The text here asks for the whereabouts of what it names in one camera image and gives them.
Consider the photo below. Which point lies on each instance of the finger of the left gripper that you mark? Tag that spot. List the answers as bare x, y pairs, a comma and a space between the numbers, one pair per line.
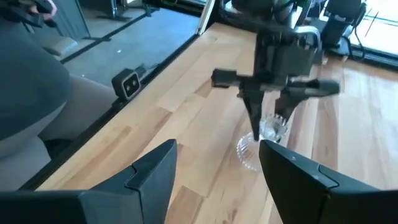
284, 104
255, 112

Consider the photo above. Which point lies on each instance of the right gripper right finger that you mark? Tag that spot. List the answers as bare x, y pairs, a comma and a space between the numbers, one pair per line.
304, 196

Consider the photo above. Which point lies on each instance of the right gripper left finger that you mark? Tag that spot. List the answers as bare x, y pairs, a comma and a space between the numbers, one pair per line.
140, 199

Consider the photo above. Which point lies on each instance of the clear ribbed glass candle holder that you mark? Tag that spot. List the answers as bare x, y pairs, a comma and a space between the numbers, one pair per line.
248, 155

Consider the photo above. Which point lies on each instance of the person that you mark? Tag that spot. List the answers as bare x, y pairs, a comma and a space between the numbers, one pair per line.
28, 77

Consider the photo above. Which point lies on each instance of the grey padded seat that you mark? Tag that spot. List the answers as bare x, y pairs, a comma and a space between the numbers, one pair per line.
60, 46

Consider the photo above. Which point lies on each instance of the silver frame bracket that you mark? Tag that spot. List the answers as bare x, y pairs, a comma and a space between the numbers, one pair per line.
206, 18

